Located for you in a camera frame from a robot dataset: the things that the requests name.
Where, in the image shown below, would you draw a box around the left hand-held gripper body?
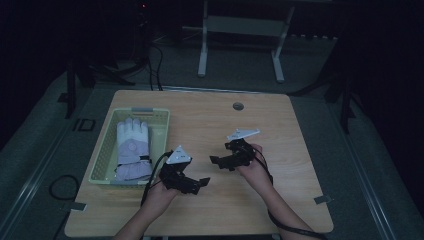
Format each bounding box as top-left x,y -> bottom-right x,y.
159,144 -> 201,195

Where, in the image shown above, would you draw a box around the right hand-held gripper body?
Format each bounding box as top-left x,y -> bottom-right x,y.
223,128 -> 261,172

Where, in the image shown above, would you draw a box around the pale green plastic basket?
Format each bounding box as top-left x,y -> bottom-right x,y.
87,107 -> 171,187

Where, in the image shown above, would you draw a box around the lavender white glove with strap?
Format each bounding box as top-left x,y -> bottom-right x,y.
114,117 -> 154,183

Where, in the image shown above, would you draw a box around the person's right hand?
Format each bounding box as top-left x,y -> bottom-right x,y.
235,143 -> 275,194

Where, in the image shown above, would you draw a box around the person's left hand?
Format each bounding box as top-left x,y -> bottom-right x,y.
141,181 -> 181,216

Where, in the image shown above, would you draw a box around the grey tape piece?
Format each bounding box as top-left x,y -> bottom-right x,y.
62,201 -> 88,213
313,194 -> 333,205

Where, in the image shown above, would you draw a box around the dark stand with legs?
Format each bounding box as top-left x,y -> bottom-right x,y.
288,31 -> 359,135

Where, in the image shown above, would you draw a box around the white metal stand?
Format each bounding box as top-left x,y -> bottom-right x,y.
197,0 -> 297,84

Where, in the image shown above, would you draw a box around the black metal stand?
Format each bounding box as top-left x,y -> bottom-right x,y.
63,58 -> 136,120

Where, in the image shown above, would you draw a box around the dark device with red light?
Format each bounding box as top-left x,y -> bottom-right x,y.
132,0 -> 155,66

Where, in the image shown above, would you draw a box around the left hand-held gripper black cable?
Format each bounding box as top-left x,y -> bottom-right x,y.
140,150 -> 174,207

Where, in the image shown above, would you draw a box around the hand-held gripper black cable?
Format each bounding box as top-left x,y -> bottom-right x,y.
140,150 -> 174,207
252,146 -> 330,240

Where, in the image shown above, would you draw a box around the right hand-held gripper black cable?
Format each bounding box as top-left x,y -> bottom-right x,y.
252,146 -> 330,240

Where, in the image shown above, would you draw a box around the black hanging cables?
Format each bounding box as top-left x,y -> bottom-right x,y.
146,41 -> 165,92

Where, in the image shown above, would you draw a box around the black looped floor cable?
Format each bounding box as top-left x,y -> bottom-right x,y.
48,174 -> 81,202

